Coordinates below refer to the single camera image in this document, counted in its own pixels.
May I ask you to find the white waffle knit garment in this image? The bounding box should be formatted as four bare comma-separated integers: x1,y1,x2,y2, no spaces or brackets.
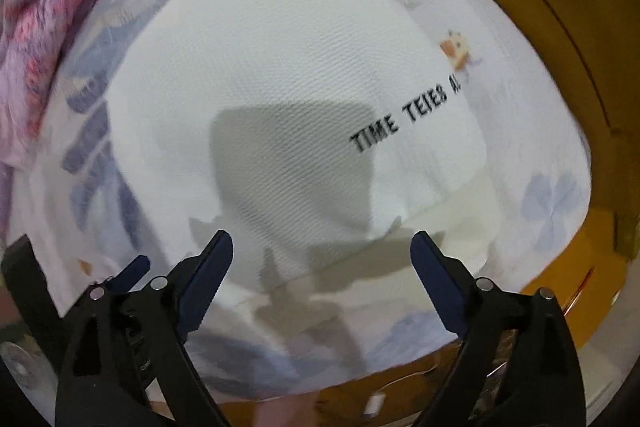
106,0,499,307

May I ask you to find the white electric fan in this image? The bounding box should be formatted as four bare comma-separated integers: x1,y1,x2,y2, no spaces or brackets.
1,341,56,398

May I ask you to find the white floral bed sheet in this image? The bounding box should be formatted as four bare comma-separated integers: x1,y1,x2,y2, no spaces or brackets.
1,0,591,400

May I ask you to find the pink purple floral quilt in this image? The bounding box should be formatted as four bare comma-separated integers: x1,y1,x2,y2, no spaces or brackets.
0,0,139,170

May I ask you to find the yellow wooden headboard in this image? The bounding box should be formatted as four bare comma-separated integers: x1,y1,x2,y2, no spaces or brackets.
495,0,639,345

